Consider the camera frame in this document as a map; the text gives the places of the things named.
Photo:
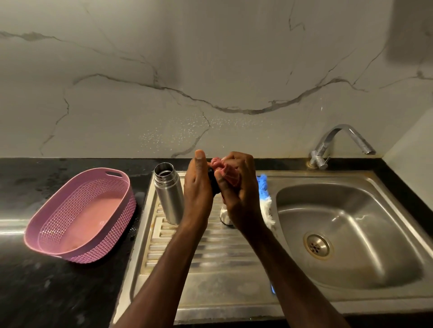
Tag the person's left hand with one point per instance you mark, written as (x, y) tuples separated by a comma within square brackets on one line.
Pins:
[(198, 199)]

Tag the person's right hand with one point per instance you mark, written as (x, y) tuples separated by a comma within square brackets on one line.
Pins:
[(245, 202)]

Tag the person's right thumb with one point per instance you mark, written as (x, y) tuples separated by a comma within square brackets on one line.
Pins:
[(224, 187)]

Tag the person's left thumb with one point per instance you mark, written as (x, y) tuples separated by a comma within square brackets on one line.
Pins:
[(200, 164)]

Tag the black flask lid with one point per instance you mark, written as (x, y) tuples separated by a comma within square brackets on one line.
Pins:
[(213, 182)]

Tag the pink cloth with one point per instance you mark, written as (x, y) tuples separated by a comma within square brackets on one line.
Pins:
[(227, 170)]

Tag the person's right forearm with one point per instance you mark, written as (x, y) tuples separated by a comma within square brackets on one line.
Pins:
[(291, 284)]

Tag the person's left forearm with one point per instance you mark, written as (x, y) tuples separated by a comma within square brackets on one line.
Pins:
[(162, 280)]

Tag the small silver cup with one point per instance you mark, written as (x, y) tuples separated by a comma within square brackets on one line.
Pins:
[(224, 216)]

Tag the blue and white bottle brush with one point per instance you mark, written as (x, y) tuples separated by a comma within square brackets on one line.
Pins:
[(263, 189)]

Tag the stainless steel flask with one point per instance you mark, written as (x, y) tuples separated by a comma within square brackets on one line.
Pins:
[(169, 196)]

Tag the sink drain strainer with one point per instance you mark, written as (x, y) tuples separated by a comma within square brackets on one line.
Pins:
[(317, 245)]

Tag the chrome faucet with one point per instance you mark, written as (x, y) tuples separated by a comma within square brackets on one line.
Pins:
[(324, 143)]

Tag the stainless steel sink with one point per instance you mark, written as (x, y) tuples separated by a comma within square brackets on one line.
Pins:
[(348, 216)]

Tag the pink plastic basket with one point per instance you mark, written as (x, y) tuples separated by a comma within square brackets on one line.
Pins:
[(81, 219)]

